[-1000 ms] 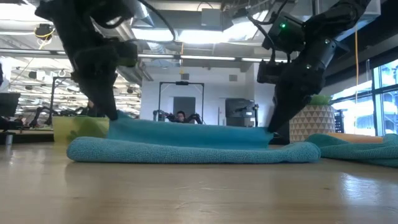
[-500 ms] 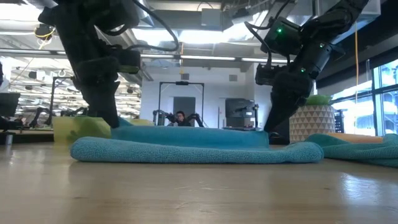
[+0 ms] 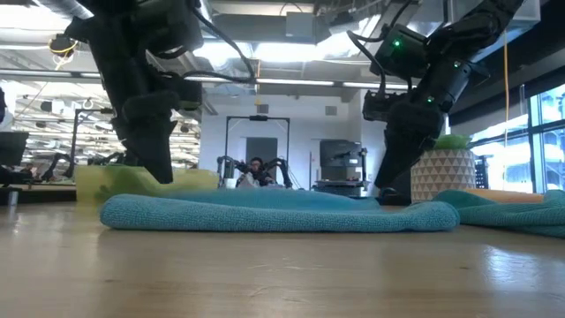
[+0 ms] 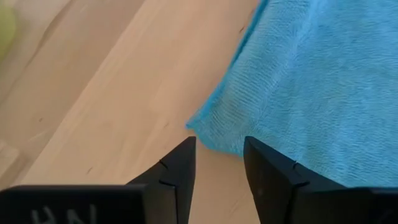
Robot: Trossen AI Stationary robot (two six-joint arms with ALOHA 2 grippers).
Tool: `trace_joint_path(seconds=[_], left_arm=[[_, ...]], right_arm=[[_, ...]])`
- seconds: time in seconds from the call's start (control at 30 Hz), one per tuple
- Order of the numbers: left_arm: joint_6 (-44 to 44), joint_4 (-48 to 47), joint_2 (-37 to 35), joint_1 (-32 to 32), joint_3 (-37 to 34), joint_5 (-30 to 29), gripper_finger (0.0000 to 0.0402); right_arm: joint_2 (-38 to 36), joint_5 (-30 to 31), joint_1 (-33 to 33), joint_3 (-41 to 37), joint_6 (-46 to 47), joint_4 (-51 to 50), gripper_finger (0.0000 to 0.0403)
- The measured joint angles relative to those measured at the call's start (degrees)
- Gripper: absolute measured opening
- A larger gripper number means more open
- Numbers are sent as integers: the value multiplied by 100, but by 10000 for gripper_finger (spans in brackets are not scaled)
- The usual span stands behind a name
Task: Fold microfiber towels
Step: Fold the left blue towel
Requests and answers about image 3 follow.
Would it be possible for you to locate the black ceiling cable reel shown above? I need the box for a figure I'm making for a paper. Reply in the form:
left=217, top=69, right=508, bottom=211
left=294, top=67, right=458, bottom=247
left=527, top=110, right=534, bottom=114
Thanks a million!
left=47, top=33, right=80, bottom=58

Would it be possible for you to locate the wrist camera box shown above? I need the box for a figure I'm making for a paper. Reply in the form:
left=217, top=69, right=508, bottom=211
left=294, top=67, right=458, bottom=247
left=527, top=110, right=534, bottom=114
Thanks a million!
left=174, top=79, right=204, bottom=111
left=361, top=90, right=401, bottom=123

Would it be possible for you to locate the black monitor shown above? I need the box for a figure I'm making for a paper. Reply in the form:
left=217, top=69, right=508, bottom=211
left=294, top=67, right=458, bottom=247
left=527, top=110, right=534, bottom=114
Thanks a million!
left=0, top=131, right=30, bottom=168

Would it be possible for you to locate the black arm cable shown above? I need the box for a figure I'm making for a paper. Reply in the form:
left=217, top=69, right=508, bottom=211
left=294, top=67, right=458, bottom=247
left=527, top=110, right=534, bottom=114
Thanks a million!
left=346, top=0, right=416, bottom=96
left=145, top=6, right=258, bottom=85

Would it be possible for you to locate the teal microfiber towel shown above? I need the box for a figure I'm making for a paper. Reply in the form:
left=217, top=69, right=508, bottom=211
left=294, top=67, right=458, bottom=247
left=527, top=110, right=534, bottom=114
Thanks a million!
left=433, top=188, right=565, bottom=239

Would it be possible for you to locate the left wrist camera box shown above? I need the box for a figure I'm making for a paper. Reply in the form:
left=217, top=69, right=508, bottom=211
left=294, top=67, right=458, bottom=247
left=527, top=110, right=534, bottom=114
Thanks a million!
left=174, top=79, right=204, bottom=111

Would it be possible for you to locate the turquoise microfiber towel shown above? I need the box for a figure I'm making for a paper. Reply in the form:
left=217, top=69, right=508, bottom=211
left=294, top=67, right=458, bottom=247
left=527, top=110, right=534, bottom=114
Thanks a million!
left=99, top=188, right=461, bottom=234

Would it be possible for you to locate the black wire rack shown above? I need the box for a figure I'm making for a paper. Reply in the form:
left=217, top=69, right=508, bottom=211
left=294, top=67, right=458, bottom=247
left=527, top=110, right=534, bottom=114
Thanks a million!
left=474, top=155, right=491, bottom=192

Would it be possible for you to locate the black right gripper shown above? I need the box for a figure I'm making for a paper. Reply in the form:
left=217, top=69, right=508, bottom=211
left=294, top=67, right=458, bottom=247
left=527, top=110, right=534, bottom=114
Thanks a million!
left=373, top=99, right=447, bottom=189

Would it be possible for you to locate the black metal gantry frame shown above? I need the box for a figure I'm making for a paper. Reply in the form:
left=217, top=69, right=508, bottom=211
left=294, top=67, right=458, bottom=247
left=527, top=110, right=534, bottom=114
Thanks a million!
left=70, top=108, right=118, bottom=168
left=224, top=115, right=291, bottom=180

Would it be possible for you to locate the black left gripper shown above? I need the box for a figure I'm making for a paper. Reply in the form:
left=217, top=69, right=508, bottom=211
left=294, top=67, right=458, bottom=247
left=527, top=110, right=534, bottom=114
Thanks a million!
left=112, top=90, right=182, bottom=183

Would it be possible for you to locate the long ceiling light strip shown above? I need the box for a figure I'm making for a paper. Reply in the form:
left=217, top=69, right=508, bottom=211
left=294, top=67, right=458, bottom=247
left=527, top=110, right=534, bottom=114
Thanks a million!
left=0, top=68, right=411, bottom=92

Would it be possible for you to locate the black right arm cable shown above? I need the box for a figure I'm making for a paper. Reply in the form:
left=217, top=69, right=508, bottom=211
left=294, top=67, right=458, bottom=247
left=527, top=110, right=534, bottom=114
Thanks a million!
left=346, top=0, right=416, bottom=96

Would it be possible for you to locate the yellow-green plastic bin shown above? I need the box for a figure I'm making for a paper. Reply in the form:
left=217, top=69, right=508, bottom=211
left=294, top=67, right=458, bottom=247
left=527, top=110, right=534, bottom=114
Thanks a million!
left=73, top=164, right=221, bottom=205

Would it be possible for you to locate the green potted plant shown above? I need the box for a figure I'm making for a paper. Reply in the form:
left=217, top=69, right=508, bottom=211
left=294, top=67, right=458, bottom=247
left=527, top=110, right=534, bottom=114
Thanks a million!
left=434, top=133, right=472, bottom=151

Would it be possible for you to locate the yellow hanging cord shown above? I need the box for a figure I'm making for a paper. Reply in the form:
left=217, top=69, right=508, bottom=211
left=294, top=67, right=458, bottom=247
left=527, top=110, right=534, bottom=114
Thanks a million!
left=501, top=30, right=510, bottom=149

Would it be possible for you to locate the orange microfiber towel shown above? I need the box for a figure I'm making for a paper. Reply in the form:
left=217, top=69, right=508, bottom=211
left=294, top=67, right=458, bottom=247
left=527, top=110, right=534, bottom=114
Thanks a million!
left=463, top=188, right=545, bottom=205

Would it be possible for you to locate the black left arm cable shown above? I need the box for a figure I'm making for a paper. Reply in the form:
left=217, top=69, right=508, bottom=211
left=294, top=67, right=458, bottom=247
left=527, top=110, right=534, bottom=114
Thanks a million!
left=145, top=6, right=258, bottom=85

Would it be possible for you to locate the triangle-patterned plant pot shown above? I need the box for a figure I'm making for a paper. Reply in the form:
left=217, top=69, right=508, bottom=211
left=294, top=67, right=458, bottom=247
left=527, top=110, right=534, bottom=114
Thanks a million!
left=410, top=148, right=477, bottom=203

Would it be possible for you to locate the rectangular silver ventilation duct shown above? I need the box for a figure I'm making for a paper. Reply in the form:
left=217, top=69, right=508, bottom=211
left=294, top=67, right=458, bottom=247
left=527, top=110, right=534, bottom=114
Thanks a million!
left=315, top=0, right=542, bottom=71

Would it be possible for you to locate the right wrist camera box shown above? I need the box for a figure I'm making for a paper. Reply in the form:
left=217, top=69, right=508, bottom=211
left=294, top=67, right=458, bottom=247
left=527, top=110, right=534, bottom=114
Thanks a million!
left=361, top=90, right=401, bottom=123

